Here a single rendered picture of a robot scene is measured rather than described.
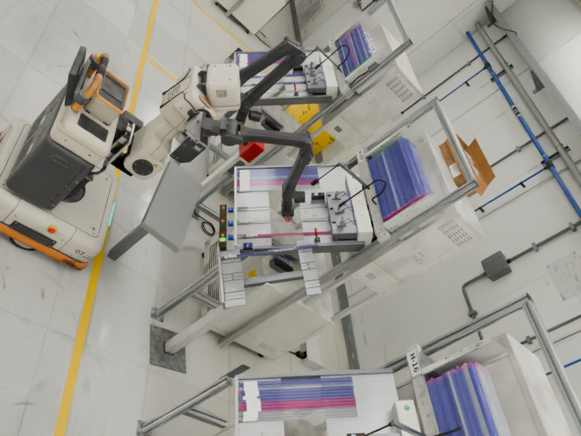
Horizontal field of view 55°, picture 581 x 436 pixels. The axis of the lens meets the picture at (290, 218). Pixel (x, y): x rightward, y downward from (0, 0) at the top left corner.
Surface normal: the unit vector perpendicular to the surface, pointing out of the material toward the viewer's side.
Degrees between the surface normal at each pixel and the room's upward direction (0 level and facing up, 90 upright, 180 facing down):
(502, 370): 90
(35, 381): 0
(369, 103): 90
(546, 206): 90
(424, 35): 90
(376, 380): 44
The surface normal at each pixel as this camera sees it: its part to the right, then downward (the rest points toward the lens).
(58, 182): 0.06, 0.69
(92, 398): 0.72, -0.52
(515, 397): -0.68, -0.48
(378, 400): 0.04, -0.71
